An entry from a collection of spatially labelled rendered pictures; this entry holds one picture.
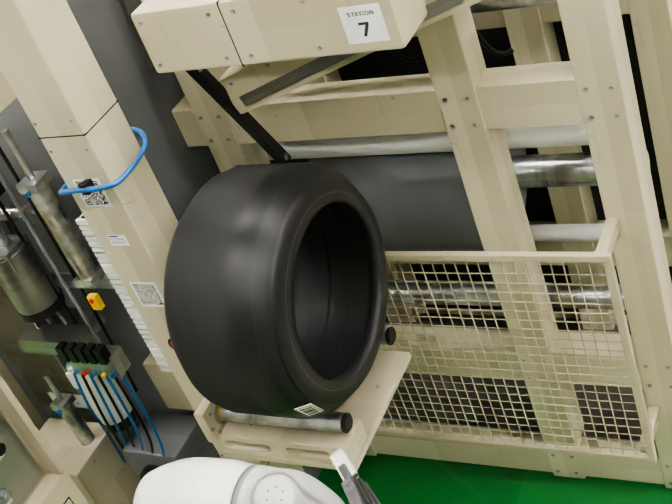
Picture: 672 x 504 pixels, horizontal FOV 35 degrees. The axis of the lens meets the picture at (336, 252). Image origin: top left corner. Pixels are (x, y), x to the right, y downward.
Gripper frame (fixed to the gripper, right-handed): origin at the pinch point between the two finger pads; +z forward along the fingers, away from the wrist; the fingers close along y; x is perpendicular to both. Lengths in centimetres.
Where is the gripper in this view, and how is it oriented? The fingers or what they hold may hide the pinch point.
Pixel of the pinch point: (344, 466)
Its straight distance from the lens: 220.1
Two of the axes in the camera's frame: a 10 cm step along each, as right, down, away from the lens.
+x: 7.6, -6.3, -1.6
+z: -4.6, -6.9, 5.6
